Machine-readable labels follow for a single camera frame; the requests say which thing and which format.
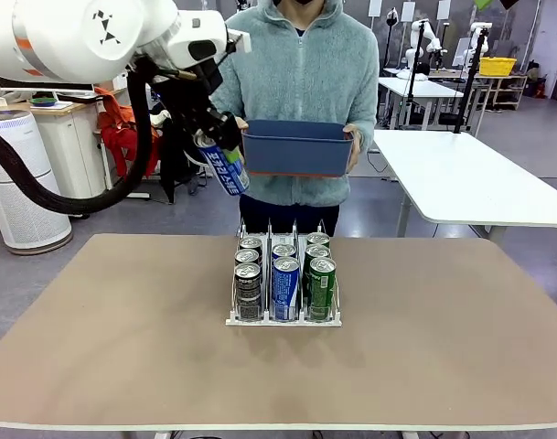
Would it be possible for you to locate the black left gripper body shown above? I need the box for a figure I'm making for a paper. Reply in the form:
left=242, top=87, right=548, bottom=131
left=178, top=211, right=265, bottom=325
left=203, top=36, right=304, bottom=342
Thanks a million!
left=161, top=57, right=225, bottom=133

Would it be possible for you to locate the blue plastic bin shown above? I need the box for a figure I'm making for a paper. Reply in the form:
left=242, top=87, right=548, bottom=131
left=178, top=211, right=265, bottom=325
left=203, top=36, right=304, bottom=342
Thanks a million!
left=241, top=119, right=356, bottom=178

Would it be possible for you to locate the person's right forearm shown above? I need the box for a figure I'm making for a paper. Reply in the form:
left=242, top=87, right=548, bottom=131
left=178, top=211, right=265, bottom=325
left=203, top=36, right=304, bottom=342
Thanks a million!
left=211, top=86, right=242, bottom=123

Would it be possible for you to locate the person's left forearm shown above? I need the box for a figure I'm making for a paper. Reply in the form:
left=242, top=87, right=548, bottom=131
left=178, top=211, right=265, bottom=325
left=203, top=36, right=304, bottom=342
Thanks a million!
left=358, top=86, right=380, bottom=152

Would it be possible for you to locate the white clear can dispenser rack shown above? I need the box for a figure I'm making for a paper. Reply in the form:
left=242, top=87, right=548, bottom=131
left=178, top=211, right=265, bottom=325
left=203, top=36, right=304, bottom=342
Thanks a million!
left=225, top=217, right=343, bottom=328

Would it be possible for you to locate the person's left hand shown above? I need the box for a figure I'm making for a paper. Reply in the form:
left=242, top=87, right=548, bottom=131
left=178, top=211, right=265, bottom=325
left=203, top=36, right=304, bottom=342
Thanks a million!
left=343, top=125, right=365, bottom=174

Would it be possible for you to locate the black coat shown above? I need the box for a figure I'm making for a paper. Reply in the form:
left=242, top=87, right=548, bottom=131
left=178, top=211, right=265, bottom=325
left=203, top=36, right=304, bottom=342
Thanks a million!
left=156, top=102, right=213, bottom=205

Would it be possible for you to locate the yellow plastic crate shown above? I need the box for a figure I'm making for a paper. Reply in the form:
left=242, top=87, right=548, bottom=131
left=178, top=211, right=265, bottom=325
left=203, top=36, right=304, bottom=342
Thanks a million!
left=478, top=57, right=519, bottom=77

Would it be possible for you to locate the orange jacket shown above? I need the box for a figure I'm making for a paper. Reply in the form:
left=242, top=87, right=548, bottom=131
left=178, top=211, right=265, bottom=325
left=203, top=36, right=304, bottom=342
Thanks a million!
left=97, top=86, right=163, bottom=179

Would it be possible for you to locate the wooden shelf table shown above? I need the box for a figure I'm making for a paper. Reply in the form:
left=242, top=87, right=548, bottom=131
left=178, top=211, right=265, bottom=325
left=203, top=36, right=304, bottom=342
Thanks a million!
left=474, top=72, right=529, bottom=111

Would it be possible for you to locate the person in teal fleece jacket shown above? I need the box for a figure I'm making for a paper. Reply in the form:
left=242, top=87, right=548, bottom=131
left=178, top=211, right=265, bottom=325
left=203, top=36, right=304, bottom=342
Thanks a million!
left=211, top=0, right=380, bottom=238

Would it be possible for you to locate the white background table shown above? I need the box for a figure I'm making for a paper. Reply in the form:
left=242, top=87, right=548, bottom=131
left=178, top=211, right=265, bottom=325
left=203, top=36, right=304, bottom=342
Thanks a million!
left=376, top=77, right=465, bottom=134

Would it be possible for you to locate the white desk cabinet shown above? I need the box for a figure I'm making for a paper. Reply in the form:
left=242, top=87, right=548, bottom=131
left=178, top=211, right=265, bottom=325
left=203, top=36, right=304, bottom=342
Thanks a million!
left=30, top=98, right=110, bottom=219

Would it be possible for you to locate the large white table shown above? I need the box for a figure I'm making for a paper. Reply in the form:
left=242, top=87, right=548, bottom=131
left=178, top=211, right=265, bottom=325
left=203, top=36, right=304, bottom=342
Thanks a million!
left=369, top=130, right=557, bottom=246

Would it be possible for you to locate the white air purifier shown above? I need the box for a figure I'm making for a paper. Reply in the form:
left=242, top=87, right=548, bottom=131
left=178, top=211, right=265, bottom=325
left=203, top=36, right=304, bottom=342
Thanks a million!
left=0, top=109, right=73, bottom=256

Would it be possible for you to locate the black left arm cable bundle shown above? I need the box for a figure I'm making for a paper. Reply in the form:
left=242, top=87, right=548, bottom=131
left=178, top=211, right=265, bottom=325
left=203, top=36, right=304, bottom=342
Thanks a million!
left=0, top=68, right=155, bottom=216

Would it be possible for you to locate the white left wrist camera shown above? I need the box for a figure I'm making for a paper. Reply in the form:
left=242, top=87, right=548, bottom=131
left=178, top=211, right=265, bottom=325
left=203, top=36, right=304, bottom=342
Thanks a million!
left=225, top=27, right=252, bottom=52

